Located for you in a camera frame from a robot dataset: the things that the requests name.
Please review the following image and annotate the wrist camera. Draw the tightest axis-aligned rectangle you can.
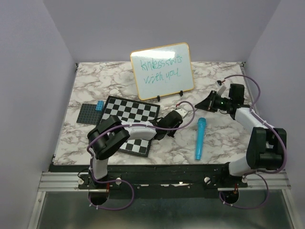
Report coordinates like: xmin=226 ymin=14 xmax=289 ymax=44
xmin=217 ymin=80 xmax=226 ymax=95
xmin=175 ymin=108 xmax=188 ymax=119

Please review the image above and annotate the blue lego brick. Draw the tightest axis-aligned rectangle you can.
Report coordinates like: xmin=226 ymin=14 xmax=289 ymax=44
xmin=95 ymin=100 xmax=104 ymax=112

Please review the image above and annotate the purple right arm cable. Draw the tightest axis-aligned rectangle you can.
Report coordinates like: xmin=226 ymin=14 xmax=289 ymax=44
xmin=221 ymin=74 xmax=286 ymax=175

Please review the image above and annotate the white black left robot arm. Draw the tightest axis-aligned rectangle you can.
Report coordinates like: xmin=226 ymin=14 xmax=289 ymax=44
xmin=87 ymin=108 xmax=188 ymax=188

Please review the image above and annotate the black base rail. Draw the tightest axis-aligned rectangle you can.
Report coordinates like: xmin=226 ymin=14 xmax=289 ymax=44
xmin=78 ymin=164 xmax=248 ymax=199

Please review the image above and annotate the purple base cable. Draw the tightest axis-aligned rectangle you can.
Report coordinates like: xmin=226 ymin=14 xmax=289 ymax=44
xmin=88 ymin=178 xmax=135 ymax=210
xmin=219 ymin=170 xmax=269 ymax=209

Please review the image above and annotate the black white chessboard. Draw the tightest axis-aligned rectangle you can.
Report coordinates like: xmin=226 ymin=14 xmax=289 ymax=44
xmin=98 ymin=96 xmax=160 ymax=158

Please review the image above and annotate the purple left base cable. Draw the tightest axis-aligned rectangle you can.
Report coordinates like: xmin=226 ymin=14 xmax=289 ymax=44
xmin=88 ymin=178 xmax=135 ymax=210

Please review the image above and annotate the black whiteboard stand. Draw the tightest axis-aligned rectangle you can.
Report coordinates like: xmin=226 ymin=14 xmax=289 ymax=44
xmin=156 ymin=90 xmax=183 ymax=102

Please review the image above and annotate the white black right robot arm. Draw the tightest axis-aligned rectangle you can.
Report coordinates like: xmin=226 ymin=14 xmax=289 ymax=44
xmin=195 ymin=83 xmax=286 ymax=187

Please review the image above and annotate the dark grey lego baseplate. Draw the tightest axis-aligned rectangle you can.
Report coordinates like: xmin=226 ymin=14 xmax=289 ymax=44
xmin=76 ymin=104 xmax=102 ymax=125

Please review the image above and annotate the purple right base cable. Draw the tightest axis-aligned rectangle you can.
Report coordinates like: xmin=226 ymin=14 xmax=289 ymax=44
xmin=219 ymin=170 xmax=269 ymax=209

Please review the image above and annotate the blue toy microphone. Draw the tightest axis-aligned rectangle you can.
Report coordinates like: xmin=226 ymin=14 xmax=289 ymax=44
xmin=195 ymin=117 xmax=206 ymax=160

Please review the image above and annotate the yellow framed whiteboard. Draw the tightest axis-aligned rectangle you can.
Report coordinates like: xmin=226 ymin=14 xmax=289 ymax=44
xmin=130 ymin=42 xmax=195 ymax=101

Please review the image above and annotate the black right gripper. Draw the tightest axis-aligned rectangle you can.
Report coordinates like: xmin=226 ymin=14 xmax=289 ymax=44
xmin=195 ymin=90 xmax=232 ymax=113

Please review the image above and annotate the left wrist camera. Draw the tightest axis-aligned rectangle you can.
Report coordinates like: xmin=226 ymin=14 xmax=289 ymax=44
xmin=175 ymin=108 xmax=188 ymax=119

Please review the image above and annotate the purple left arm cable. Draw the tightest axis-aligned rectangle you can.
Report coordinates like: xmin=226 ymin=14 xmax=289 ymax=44
xmin=86 ymin=101 xmax=196 ymax=184

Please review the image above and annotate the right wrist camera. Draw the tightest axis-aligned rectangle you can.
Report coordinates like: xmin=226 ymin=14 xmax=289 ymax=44
xmin=217 ymin=80 xmax=226 ymax=95

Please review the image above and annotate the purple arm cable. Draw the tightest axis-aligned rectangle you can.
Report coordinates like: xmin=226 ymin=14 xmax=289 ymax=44
xmin=86 ymin=101 xmax=196 ymax=184
xmin=221 ymin=74 xmax=286 ymax=175

